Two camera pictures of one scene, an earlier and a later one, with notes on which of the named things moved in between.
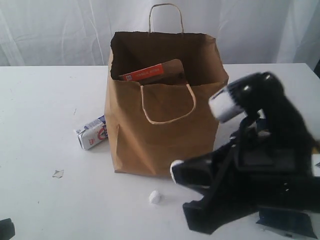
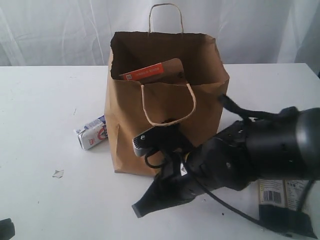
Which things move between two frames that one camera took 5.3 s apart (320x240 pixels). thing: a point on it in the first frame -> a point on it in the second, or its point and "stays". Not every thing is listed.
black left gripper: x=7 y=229 stays
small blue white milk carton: x=93 y=132 stays
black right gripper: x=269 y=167 -> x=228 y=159
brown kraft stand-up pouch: x=169 y=72 stays
